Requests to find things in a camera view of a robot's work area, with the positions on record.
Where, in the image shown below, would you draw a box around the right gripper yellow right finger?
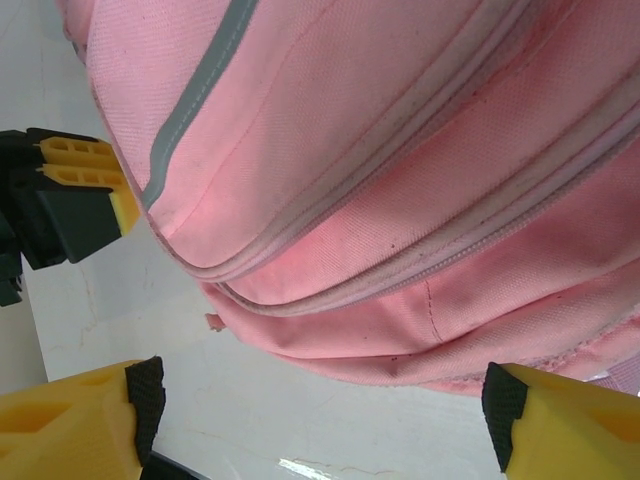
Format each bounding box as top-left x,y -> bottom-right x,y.
482,362 -> 640,480

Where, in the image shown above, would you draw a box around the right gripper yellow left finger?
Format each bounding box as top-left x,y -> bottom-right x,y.
0,355 -> 167,480

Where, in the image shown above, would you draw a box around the pink backpack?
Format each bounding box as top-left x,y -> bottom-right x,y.
52,0 -> 640,401

